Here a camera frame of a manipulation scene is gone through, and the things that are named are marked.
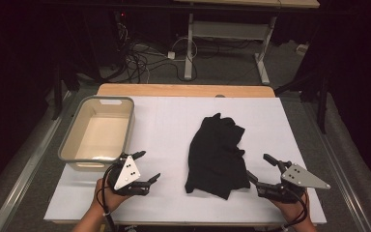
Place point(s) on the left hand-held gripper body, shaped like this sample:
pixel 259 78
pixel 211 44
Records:
pixel 127 172

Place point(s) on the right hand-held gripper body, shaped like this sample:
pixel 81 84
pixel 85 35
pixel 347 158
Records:
pixel 298 179

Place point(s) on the beige plastic basket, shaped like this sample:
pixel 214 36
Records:
pixel 99 138

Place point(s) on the black cloth garment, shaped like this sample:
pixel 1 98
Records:
pixel 215 154

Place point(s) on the person's right hand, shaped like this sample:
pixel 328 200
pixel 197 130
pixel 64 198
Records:
pixel 290 210

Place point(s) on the person's left hand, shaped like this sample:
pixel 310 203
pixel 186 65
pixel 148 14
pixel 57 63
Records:
pixel 110 201

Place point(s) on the black stand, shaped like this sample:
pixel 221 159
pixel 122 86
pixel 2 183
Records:
pixel 322 103
pixel 57 90

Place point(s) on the white power adapter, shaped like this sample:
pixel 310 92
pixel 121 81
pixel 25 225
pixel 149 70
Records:
pixel 171 55

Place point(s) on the small white box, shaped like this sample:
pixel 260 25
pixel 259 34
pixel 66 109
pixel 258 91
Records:
pixel 302 48

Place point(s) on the metal floor rail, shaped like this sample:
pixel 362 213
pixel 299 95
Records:
pixel 25 167
pixel 341 174

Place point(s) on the white metal frame desk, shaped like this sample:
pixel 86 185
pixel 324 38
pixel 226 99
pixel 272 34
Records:
pixel 190 48

